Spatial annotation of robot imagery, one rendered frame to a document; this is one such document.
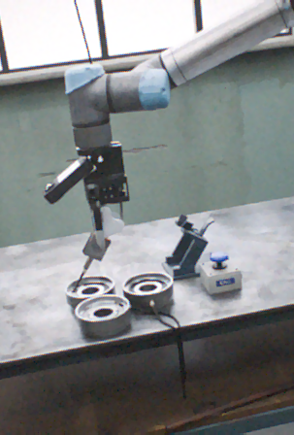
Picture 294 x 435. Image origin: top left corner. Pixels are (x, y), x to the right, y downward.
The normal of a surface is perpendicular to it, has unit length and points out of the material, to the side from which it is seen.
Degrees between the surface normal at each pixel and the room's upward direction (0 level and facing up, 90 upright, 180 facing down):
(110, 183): 90
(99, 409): 0
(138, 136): 90
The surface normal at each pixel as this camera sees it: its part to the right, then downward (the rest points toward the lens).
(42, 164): 0.19, 0.31
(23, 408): -0.11, -0.94
